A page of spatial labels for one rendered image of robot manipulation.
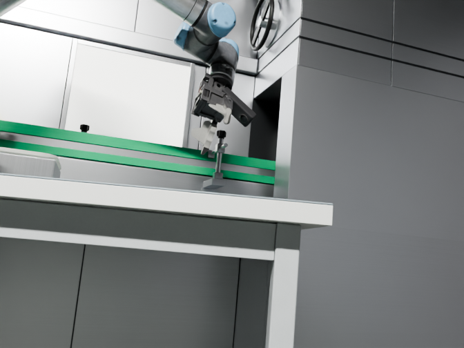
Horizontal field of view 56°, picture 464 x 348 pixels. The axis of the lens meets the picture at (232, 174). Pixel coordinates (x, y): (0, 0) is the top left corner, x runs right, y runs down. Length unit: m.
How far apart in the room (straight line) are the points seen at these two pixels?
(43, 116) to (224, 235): 0.99
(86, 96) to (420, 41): 1.17
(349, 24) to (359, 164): 0.47
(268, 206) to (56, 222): 0.34
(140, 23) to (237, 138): 0.55
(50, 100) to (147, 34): 0.43
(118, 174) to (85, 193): 0.66
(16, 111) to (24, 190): 0.87
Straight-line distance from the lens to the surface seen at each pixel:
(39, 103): 1.59
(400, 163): 1.55
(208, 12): 1.14
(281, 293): 0.73
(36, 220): 0.78
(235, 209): 0.68
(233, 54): 1.29
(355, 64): 1.53
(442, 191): 1.65
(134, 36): 1.69
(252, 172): 1.48
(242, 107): 1.20
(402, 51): 1.67
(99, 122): 1.58
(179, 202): 0.68
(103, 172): 1.36
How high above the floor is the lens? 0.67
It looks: 9 degrees up
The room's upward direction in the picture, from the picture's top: 5 degrees clockwise
